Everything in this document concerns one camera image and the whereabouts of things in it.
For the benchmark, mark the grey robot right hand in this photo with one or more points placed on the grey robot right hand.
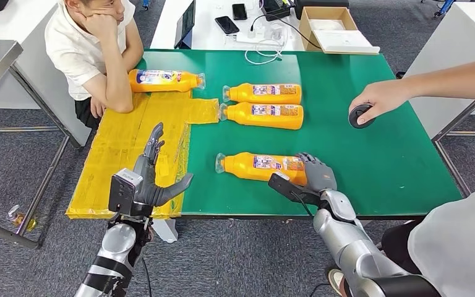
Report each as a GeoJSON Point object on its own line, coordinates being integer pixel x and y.
{"type": "Point", "coordinates": [319, 176]}

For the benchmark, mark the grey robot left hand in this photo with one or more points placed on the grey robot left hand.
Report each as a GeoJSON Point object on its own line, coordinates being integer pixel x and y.
{"type": "Point", "coordinates": [149, 188]}

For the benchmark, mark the person's left hand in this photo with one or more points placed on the person's left hand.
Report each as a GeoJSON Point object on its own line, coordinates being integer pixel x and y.
{"type": "Point", "coordinates": [97, 108]}

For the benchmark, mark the person's right hand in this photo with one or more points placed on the person's right hand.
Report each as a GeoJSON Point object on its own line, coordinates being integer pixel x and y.
{"type": "Point", "coordinates": [98, 24]}
{"type": "Point", "coordinates": [383, 96]}

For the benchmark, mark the black round puck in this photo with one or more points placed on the black round puck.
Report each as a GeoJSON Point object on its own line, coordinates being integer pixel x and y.
{"type": "Point", "coordinates": [356, 120]}

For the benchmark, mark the orange detergent bottle clear cap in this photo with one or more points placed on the orange detergent bottle clear cap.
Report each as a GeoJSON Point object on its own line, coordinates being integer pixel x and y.
{"type": "Point", "coordinates": [155, 87]}
{"type": "Point", "coordinates": [241, 166]}
{"type": "Point", "coordinates": [237, 115]}
{"type": "Point", "coordinates": [241, 93]}

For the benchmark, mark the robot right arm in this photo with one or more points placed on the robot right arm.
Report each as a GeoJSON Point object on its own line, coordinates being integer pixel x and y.
{"type": "Point", "coordinates": [344, 242]}

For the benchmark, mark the person's right forearm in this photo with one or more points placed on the person's right forearm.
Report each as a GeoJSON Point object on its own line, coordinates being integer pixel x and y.
{"type": "Point", "coordinates": [116, 78]}
{"type": "Point", "coordinates": [450, 80]}

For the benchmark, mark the small clear plastic bottle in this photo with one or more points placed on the small clear plastic bottle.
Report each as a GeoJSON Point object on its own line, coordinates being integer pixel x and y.
{"type": "Point", "coordinates": [16, 213]}

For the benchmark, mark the large yellow taped cardboard sheet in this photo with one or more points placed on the large yellow taped cardboard sheet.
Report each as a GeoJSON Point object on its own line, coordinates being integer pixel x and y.
{"type": "Point", "coordinates": [110, 143]}

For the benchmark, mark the person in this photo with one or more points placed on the person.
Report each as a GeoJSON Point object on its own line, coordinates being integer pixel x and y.
{"type": "Point", "coordinates": [458, 246]}
{"type": "Point", "coordinates": [69, 49]}

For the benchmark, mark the white table foot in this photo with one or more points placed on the white table foot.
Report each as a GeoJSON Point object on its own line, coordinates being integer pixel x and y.
{"type": "Point", "coordinates": [166, 230]}

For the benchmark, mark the white flat lid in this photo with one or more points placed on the white flat lid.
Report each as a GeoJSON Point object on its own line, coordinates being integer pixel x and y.
{"type": "Point", "coordinates": [346, 41]}

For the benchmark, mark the white table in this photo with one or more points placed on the white table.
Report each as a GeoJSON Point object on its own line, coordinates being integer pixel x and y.
{"type": "Point", "coordinates": [24, 61]}
{"type": "Point", "coordinates": [454, 41]}
{"type": "Point", "coordinates": [209, 39]}

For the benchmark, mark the white packing insert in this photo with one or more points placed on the white packing insert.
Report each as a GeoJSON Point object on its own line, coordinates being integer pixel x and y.
{"type": "Point", "coordinates": [327, 24]}

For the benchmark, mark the cardboard box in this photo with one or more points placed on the cardboard box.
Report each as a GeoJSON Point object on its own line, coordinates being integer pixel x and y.
{"type": "Point", "coordinates": [327, 12]}

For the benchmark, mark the blue metal stand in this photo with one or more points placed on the blue metal stand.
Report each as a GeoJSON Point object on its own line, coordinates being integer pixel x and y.
{"type": "Point", "coordinates": [446, 5]}

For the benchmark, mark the black smartphone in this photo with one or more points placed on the black smartphone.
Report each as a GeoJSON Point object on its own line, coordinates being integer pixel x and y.
{"type": "Point", "coordinates": [227, 24]}
{"type": "Point", "coordinates": [239, 11]}

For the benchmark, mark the black charger device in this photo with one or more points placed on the black charger device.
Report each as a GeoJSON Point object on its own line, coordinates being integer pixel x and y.
{"type": "Point", "coordinates": [276, 8]}

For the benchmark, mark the white power strip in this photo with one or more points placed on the white power strip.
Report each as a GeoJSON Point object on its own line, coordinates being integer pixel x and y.
{"type": "Point", "coordinates": [245, 37]}

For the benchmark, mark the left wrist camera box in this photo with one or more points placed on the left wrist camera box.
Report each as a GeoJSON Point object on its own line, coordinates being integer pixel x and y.
{"type": "Point", "coordinates": [122, 188]}

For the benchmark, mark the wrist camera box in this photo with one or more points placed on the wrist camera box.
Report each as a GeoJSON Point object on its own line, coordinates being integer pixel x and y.
{"type": "Point", "coordinates": [122, 188]}
{"type": "Point", "coordinates": [286, 189]}

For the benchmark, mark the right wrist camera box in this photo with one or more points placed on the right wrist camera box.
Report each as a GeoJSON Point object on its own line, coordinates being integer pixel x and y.
{"type": "Point", "coordinates": [286, 189]}

